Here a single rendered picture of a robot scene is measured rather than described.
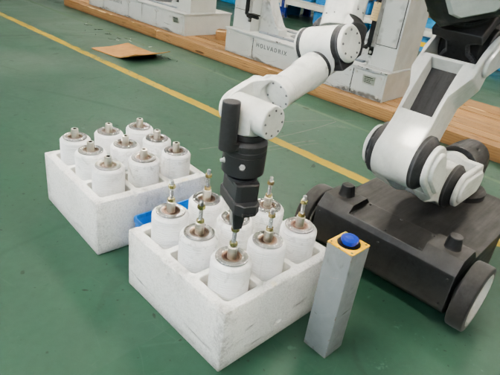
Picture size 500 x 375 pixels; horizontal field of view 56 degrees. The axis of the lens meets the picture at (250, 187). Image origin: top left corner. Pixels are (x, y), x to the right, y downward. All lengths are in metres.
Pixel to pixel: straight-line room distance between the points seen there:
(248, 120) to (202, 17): 3.58
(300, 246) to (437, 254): 0.39
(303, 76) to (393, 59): 2.17
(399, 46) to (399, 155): 1.93
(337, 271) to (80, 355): 0.62
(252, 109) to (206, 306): 0.46
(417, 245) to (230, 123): 0.74
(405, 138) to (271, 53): 2.46
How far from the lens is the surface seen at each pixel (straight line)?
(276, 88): 0.95
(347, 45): 1.02
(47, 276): 1.44
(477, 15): 1.26
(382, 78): 3.09
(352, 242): 1.06
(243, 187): 0.93
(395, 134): 1.24
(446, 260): 1.37
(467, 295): 1.36
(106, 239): 1.47
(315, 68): 0.99
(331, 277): 1.11
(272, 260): 1.12
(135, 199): 1.45
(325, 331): 1.19
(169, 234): 1.20
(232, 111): 0.86
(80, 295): 1.36
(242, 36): 3.78
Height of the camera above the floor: 0.89
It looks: 28 degrees down
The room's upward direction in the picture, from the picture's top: 8 degrees clockwise
